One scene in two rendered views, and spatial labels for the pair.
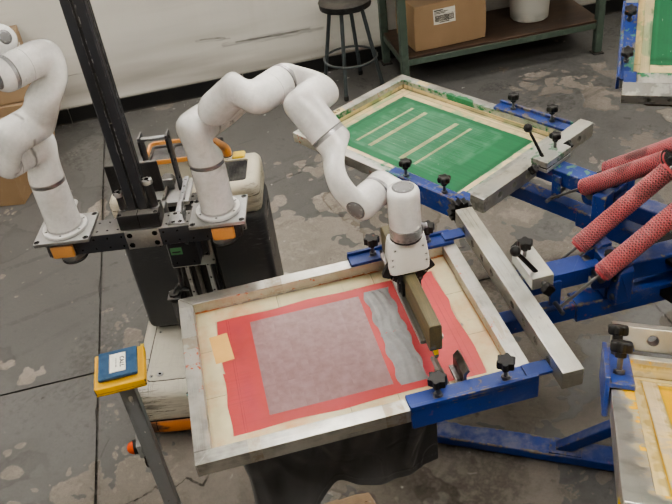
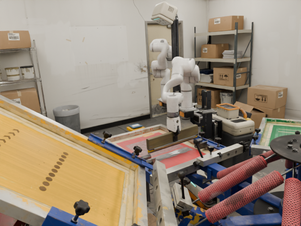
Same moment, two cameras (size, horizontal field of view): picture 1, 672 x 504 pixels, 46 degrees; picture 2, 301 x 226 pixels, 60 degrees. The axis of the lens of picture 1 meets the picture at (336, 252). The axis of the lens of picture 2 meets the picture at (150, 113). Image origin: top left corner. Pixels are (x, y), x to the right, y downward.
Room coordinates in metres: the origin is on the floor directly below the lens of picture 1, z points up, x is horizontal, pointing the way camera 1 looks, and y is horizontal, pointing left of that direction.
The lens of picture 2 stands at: (0.70, -1.61, 1.72)
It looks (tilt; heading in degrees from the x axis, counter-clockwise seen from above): 15 degrees down; 67
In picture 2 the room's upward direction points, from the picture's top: 3 degrees counter-clockwise
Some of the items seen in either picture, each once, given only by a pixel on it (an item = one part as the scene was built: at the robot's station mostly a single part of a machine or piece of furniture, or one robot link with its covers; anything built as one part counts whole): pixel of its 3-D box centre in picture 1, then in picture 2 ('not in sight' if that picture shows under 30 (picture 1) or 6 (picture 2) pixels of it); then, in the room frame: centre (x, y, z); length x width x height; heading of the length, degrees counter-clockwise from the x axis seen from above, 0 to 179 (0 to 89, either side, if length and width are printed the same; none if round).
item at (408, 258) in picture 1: (406, 250); (173, 122); (1.48, -0.17, 1.20); 0.10 x 0.07 x 0.11; 98
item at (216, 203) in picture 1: (213, 184); (187, 99); (1.89, 0.31, 1.21); 0.16 x 0.13 x 0.15; 177
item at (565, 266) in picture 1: (552, 276); (215, 169); (1.53, -0.54, 1.02); 0.17 x 0.06 x 0.05; 98
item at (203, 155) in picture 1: (202, 135); (187, 81); (1.88, 0.31, 1.37); 0.13 x 0.10 x 0.16; 140
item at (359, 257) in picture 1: (401, 255); (209, 146); (1.76, -0.18, 0.98); 0.30 x 0.05 x 0.07; 98
